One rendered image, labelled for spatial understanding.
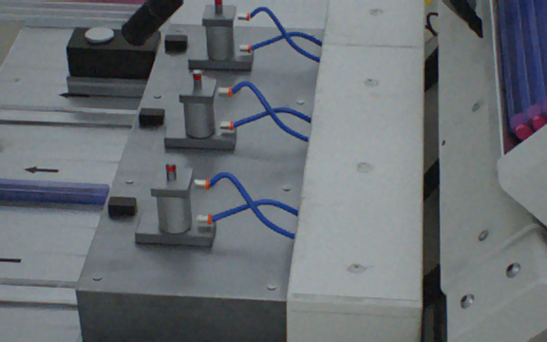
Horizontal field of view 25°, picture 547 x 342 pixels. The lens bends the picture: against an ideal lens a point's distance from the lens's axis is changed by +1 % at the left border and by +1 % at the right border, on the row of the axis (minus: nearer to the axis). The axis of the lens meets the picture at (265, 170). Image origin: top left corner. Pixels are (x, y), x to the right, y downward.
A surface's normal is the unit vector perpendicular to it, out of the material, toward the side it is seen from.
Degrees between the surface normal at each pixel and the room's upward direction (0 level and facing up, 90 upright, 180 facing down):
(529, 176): 90
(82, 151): 43
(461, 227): 90
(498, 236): 90
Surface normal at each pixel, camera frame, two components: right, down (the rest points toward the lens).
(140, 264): -0.02, -0.81
